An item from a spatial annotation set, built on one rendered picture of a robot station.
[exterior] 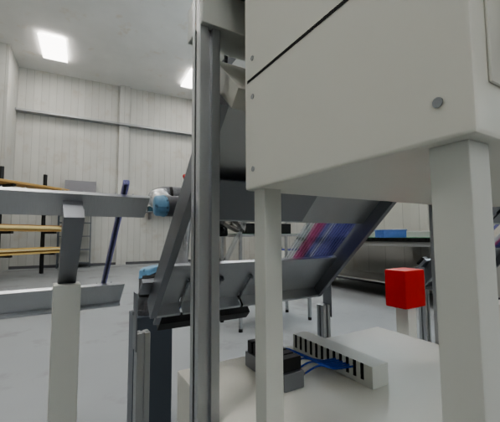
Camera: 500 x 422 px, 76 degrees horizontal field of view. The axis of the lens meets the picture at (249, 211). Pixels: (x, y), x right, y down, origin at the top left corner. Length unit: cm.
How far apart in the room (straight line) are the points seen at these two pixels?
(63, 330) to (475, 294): 85
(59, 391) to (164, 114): 1185
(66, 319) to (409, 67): 86
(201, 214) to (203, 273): 10
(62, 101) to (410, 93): 1209
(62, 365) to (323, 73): 85
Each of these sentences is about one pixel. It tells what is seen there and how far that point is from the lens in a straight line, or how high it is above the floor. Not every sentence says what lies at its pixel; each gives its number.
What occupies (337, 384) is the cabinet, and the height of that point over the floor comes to 62.
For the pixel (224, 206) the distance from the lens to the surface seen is 78.
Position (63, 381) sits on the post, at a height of 59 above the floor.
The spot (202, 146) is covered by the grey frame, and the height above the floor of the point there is 109.
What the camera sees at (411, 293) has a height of 68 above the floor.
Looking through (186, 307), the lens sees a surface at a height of 70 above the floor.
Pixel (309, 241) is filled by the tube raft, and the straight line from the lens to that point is 113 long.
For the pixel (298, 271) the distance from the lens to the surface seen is 124.
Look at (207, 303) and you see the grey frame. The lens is 58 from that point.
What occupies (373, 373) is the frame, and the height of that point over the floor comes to 65.
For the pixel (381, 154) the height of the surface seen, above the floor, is 100.
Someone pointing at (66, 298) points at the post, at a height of 78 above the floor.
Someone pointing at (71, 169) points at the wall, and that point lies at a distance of 1167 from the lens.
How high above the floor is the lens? 93
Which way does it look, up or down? 4 degrees up
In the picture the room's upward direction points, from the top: straight up
